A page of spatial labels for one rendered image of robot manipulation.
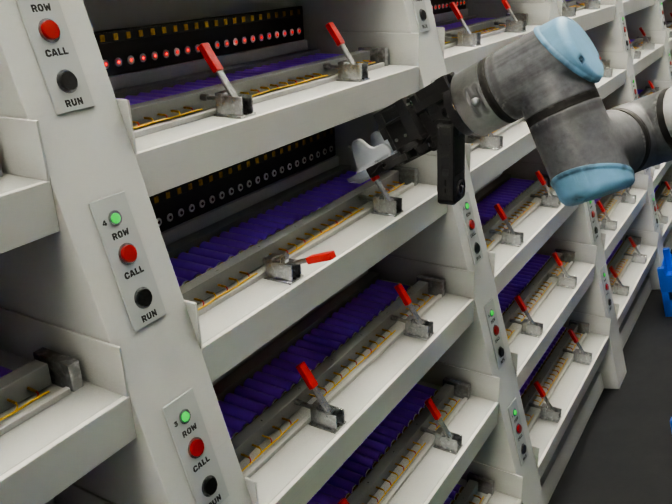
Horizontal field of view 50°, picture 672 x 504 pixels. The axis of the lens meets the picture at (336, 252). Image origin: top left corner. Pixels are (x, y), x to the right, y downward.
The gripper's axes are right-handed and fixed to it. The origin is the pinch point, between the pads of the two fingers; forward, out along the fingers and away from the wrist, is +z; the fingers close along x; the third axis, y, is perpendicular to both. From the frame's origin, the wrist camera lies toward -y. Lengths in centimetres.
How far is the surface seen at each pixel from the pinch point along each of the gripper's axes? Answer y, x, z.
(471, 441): -46.4, -3.1, 6.6
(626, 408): -82, -76, 12
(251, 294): -5.9, 32.2, -0.7
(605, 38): 4, -156, -2
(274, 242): -2.0, 22.4, 1.4
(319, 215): -1.8, 11.3, 1.7
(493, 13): 21, -86, 2
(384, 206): -5.1, 1.0, -1.8
